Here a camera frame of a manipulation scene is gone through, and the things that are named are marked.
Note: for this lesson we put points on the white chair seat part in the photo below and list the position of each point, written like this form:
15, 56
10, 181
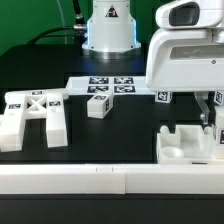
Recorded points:
188, 145

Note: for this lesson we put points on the white tagged cube right edge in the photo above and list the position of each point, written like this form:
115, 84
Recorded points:
219, 98

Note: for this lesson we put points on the white chair back part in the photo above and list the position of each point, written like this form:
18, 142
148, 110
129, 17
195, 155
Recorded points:
47, 104

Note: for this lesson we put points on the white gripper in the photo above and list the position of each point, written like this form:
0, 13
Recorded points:
186, 61

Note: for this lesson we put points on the small white tagged cube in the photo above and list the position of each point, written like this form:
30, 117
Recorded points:
163, 97

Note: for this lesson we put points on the white front rail wall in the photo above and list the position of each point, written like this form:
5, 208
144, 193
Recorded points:
111, 179

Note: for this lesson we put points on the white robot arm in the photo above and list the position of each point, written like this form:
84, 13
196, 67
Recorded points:
111, 31

